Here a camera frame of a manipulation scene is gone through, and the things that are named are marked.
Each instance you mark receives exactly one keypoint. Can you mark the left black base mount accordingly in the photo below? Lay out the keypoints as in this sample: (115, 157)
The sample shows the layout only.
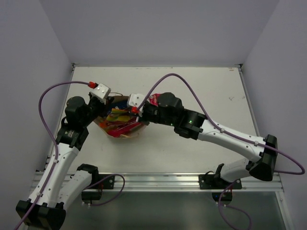
(94, 193)

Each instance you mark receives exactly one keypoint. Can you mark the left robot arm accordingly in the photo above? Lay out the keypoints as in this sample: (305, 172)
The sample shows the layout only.
(47, 205)

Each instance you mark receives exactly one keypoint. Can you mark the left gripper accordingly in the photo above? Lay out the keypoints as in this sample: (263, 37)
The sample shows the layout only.
(101, 108)

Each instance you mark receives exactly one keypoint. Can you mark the orange Fox's candy bag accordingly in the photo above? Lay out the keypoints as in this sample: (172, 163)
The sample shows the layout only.
(115, 118)

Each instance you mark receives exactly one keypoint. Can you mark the aluminium mounting rail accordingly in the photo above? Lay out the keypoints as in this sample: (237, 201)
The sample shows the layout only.
(189, 182)

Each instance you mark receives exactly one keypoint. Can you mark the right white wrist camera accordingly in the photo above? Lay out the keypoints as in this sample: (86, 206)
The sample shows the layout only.
(134, 103)

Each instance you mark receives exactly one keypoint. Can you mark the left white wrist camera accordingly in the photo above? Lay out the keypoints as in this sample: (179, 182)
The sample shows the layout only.
(100, 89)

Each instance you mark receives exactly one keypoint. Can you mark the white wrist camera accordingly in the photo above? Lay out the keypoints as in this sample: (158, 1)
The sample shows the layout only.
(100, 89)
(134, 103)

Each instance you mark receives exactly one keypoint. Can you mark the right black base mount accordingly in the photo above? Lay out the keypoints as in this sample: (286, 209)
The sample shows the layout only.
(210, 181)

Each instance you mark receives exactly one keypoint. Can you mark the pink red snack bag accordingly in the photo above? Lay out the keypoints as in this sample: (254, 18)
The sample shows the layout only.
(124, 129)

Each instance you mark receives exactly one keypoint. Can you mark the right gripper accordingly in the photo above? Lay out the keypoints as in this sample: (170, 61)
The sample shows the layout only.
(142, 118)

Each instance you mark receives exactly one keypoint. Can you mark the small red candy packet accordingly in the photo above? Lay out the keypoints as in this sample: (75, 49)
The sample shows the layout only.
(153, 99)

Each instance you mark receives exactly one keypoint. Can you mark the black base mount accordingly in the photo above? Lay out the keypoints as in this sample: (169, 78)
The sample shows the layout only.
(210, 181)
(94, 193)

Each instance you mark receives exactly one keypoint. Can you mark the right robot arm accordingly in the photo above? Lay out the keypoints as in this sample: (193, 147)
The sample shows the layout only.
(258, 157)

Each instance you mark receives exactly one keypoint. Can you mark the beige paper bag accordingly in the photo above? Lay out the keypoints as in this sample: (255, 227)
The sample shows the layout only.
(119, 97)

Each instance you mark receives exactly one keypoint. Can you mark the blue Doritos chip bag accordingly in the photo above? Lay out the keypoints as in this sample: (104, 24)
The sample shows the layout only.
(121, 105)

